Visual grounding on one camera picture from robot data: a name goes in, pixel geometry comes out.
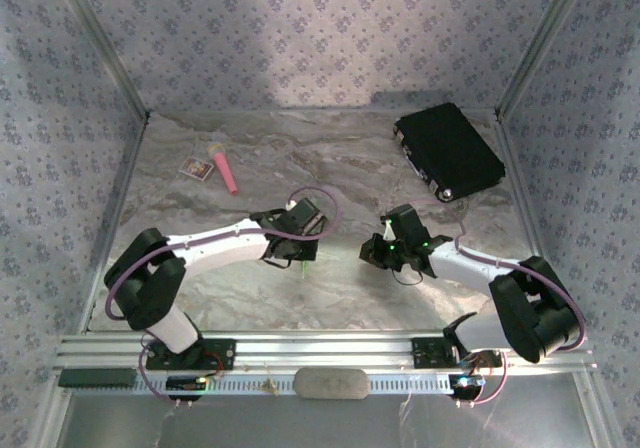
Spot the pink toy microphone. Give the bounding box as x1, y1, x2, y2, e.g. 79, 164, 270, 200
208, 141, 241, 197

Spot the black ribbed hard case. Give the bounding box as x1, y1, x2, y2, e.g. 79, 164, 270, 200
393, 101, 507, 204

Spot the small card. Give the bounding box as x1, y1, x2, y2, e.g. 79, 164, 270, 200
178, 156, 216, 183

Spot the grey oval stone pad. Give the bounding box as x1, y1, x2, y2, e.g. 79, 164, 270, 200
293, 367, 372, 401

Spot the small circuit board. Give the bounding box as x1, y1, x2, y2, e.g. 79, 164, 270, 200
448, 373, 487, 390
166, 375, 209, 392

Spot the black flat bar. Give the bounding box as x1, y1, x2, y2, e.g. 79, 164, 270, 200
58, 367, 137, 388

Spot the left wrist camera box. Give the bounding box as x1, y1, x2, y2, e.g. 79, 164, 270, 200
277, 197, 324, 237

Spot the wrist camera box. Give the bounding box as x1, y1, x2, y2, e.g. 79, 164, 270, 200
382, 205, 429, 249
277, 197, 324, 237

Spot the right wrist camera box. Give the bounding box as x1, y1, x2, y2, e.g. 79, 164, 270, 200
382, 205, 429, 249

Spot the aluminium mounting rail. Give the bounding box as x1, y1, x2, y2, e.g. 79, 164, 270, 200
53, 332, 599, 375

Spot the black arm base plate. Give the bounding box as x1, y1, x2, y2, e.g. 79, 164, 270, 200
144, 338, 237, 371
410, 337, 504, 369

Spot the slotted aluminium cable duct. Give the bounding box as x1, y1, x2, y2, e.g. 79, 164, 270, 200
134, 373, 459, 395

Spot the aluminium side rail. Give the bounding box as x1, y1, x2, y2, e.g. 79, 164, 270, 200
77, 112, 151, 334
494, 110, 571, 332

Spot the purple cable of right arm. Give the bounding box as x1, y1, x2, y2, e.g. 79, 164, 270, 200
409, 197, 589, 410

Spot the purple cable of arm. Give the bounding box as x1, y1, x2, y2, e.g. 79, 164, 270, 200
107, 185, 345, 410
409, 197, 589, 410

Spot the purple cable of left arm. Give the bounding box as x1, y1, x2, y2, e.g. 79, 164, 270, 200
107, 185, 345, 410

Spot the aluminium frame post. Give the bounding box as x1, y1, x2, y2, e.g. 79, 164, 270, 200
493, 0, 596, 119
49, 0, 152, 122

